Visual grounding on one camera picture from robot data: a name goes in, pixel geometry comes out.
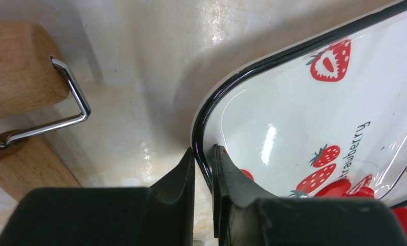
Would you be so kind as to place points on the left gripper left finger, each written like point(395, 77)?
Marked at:
point(162, 214)

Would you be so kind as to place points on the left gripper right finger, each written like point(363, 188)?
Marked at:
point(247, 214)

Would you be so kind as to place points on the red dough disc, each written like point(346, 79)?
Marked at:
point(340, 188)

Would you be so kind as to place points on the strawberry print white tray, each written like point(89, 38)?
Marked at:
point(328, 108)

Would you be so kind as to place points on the wooden double-ended rolling pin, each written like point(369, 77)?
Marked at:
point(33, 76)

